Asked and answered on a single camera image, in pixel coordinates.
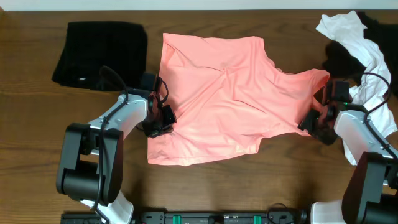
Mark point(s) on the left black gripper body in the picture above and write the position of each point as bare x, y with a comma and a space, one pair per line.
160, 122

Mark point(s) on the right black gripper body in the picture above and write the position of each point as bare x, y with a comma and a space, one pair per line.
312, 122

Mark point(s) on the pink t-shirt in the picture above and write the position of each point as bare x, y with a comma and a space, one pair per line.
227, 96

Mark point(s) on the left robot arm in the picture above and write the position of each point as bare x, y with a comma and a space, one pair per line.
91, 163

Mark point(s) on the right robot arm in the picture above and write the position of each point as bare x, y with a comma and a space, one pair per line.
376, 160

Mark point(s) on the white t-shirt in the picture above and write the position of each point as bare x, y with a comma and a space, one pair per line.
348, 30

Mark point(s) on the black t-shirt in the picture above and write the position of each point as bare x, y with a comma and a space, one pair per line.
340, 64

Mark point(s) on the black folded fabric bag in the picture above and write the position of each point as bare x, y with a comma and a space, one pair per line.
90, 45

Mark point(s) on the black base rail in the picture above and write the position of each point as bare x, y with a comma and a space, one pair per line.
272, 216

